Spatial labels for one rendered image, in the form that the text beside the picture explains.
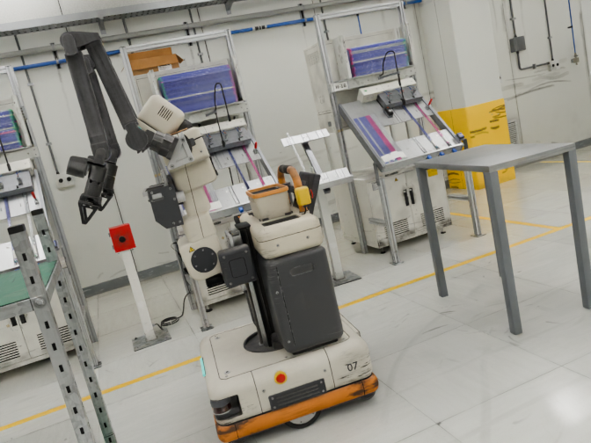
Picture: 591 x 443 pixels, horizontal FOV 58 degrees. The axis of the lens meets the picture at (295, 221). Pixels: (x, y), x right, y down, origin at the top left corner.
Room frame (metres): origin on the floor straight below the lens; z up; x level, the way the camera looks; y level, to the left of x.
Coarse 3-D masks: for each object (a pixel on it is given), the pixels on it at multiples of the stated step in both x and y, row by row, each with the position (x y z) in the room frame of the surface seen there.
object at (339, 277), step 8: (312, 168) 3.69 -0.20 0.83; (320, 192) 3.69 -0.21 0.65; (320, 200) 3.69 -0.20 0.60; (320, 208) 3.70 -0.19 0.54; (328, 208) 3.70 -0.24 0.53; (320, 216) 3.74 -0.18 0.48; (328, 216) 3.70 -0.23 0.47; (328, 224) 3.69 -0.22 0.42; (328, 232) 3.69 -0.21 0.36; (328, 240) 3.69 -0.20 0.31; (328, 248) 3.72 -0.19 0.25; (336, 248) 3.70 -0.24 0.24; (336, 256) 3.70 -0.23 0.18; (336, 264) 3.69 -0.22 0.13; (336, 272) 3.69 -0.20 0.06; (344, 272) 3.83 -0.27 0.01; (352, 272) 3.78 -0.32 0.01; (336, 280) 3.68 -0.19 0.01; (344, 280) 3.64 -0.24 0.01; (352, 280) 3.61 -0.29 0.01
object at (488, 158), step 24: (504, 144) 2.88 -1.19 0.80; (528, 144) 2.68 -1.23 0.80; (552, 144) 2.50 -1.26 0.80; (432, 168) 2.80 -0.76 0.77; (456, 168) 2.56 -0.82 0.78; (480, 168) 2.37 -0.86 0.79; (504, 168) 2.32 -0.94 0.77; (576, 168) 2.40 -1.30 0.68; (576, 192) 2.40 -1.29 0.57; (432, 216) 2.96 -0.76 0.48; (504, 216) 2.31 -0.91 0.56; (576, 216) 2.40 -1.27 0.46; (432, 240) 2.95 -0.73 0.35; (504, 240) 2.31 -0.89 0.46; (576, 240) 2.42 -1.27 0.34; (504, 264) 2.31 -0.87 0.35; (504, 288) 2.33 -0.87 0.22
